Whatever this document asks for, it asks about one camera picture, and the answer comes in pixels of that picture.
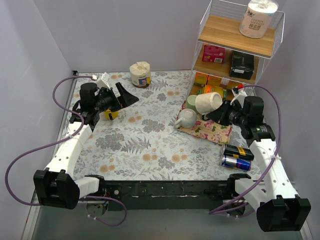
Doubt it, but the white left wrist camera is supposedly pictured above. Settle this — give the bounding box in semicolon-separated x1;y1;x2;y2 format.
91;72;111;90

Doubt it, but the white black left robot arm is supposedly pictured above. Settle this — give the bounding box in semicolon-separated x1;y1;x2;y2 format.
33;82;139;210

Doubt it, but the green ceramic mug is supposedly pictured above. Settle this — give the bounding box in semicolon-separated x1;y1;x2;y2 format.
185;95;197;112

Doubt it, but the blue silver drink can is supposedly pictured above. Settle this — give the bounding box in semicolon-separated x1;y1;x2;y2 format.
220;155;251;172

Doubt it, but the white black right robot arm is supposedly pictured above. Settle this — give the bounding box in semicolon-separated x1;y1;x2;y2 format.
206;96;311;232

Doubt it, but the yellow green sponge pack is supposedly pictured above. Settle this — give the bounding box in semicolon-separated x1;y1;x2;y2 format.
222;89;228;101

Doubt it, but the black yellow drink can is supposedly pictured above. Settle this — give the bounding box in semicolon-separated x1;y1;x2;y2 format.
222;144;255;161

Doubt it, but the black product box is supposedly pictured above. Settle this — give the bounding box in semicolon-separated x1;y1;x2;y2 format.
229;50;255;80

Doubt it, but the pink sponge box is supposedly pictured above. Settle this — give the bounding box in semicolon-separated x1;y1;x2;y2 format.
202;45;226;64

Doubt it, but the white wire wooden shelf rack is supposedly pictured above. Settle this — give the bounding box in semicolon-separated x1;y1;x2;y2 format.
187;0;285;100

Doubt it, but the yellow ceramic mug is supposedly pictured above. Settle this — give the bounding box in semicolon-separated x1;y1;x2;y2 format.
103;109;119;121

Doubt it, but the yellow sponge pack left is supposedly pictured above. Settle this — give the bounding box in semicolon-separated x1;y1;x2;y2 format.
194;72;208;87

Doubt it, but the yellow sponge pack middle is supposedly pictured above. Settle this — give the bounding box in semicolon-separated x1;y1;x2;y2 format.
206;75;222;87

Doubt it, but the floral tray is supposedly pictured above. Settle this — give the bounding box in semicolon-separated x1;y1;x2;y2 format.
176;102;233;145

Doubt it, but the speckled white ceramic mug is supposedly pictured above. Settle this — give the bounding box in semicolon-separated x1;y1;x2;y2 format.
173;108;197;129

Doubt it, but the pink wrapped toilet paper roll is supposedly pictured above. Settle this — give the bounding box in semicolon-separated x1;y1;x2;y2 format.
239;0;279;39

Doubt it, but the beige paper roll with cartoon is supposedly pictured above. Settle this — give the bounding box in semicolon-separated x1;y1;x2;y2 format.
129;61;151;89

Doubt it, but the orange sponge pack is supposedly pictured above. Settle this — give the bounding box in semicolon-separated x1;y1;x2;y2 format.
202;85;226;98

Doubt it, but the yellow sponge pack right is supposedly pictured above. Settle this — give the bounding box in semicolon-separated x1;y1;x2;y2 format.
226;80;241;90

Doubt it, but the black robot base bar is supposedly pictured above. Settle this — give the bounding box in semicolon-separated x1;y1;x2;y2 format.
98;179;238;210

